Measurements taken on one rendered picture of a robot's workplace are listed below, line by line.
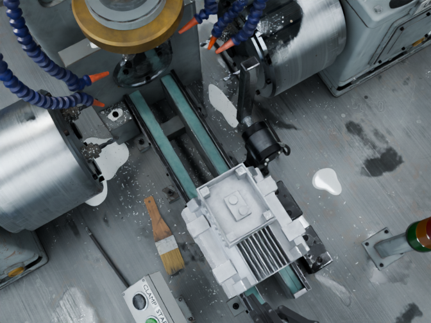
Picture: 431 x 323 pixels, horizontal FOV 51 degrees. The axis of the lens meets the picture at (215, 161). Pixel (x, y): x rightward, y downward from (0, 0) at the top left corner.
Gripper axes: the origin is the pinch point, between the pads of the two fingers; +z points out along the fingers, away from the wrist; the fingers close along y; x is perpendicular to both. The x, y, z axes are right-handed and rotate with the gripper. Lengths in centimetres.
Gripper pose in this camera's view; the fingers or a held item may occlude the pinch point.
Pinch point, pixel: (258, 309)
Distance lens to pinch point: 85.2
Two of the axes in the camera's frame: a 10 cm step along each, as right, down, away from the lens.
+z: -2.4, -1.6, 9.6
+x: 4.5, 8.6, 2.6
